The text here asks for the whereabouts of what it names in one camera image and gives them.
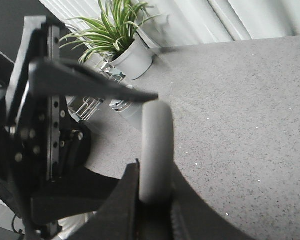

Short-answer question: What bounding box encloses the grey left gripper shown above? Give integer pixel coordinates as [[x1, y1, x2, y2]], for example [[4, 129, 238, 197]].
[[0, 16, 158, 240]]

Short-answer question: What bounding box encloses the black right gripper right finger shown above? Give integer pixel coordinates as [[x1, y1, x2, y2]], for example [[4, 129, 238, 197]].
[[170, 165, 252, 240]]

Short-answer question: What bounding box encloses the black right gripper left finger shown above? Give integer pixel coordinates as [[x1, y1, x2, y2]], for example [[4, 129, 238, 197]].
[[72, 162, 140, 240]]

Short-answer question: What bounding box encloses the grey plant pot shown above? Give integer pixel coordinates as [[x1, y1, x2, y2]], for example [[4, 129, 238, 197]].
[[109, 35, 153, 80]]

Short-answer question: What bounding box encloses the green striped potted plant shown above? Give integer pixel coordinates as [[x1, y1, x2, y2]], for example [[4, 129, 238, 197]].
[[60, 0, 157, 64]]

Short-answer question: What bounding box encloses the grey curtain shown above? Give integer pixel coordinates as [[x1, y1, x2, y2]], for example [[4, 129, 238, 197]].
[[38, 0, 300, 50]]

